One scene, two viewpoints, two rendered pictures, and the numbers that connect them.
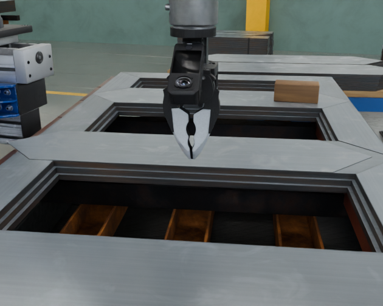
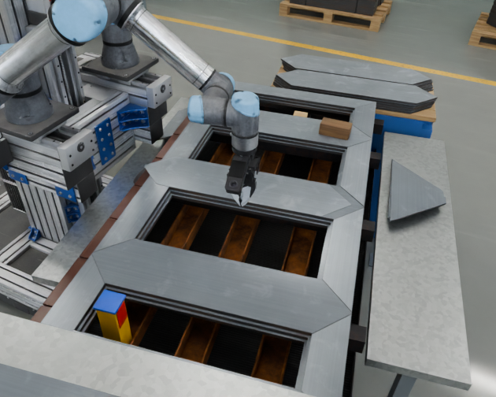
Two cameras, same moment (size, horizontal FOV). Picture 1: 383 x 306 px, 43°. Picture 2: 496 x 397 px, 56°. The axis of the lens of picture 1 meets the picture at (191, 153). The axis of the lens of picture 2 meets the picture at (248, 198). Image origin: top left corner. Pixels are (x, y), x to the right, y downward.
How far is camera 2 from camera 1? 0.75 m
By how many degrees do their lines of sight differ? 19
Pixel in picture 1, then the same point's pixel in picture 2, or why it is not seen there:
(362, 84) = (400, 108)
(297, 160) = (306, 203)
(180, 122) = not seen: hidden behind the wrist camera
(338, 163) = (328, 209)
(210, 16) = (252, 146)
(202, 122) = (246, 191)
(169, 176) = (231, 205)
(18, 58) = (149, 92)
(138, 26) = not seen: outside the picture
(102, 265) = (187, 268)
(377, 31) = not seen: outside the picture
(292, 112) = (327, 146)
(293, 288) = (265, 293)
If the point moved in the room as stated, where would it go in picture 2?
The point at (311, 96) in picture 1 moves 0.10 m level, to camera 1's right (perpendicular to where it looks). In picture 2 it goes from (343, 135) to (369, 138)
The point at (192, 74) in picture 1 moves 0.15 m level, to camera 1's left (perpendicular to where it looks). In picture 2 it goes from (238, 179) to (186, 172)
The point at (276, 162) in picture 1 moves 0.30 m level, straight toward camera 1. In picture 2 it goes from (294, 203) to (266, 266)
